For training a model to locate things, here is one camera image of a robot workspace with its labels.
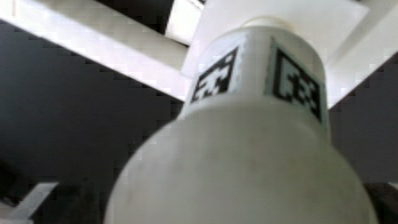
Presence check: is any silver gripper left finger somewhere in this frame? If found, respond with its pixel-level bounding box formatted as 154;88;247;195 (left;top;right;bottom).
0;182;58;224

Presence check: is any white lamp bulb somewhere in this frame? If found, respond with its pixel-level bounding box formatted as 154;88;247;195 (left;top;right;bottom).
105;19;378;224

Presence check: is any white U-shaped border frame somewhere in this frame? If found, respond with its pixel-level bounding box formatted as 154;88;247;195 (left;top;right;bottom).
0;0;398;103

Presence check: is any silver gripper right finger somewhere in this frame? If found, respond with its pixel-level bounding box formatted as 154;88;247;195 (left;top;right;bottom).
364;183;398;224

